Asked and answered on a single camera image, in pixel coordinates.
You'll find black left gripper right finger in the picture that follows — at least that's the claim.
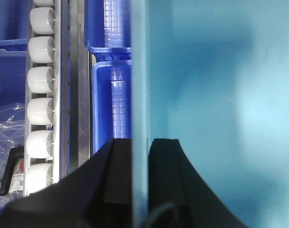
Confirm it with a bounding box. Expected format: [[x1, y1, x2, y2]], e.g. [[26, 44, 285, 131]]
[[149, 139, 245, 228]]

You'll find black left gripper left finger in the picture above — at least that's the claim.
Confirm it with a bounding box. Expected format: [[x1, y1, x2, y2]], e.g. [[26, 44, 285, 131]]
[[0, 139, 132, 228]]

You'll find light blue plastic box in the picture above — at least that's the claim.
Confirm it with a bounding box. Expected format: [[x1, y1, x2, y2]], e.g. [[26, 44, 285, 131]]
[[131, 0, 289, 228]]

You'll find white roller conveyor track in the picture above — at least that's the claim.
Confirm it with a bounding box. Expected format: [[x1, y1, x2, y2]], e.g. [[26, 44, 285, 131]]
[[23, 0, 62, 196]]

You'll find clear plastic bag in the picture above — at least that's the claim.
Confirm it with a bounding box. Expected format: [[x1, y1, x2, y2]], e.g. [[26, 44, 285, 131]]
[[0, 103, 25, 209]]

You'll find blue bin lower near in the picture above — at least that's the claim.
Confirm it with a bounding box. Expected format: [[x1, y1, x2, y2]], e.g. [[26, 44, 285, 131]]
[[92, 60, 132, 153]]

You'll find blue bin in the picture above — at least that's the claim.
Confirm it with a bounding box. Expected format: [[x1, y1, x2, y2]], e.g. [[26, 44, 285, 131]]
[[92, 60, 132, 153], [0, 0, 29, 200], [84, 0, 132, 62]]

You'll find blue bin lower far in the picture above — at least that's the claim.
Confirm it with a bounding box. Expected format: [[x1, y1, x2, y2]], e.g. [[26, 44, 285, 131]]
[[84, 0, 132, 62]]

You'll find blue bin bottom left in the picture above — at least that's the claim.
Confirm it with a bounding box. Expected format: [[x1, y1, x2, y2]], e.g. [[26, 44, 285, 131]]
[[0, 0, 29, 200]]

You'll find black handle tool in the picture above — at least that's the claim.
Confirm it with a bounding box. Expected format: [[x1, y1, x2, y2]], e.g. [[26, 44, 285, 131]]
[[0, 146, 24, 196]]

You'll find steel shelf rack frame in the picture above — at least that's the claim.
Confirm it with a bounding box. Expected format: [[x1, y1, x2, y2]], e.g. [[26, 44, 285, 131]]
[[61, 0, 91, 174]]

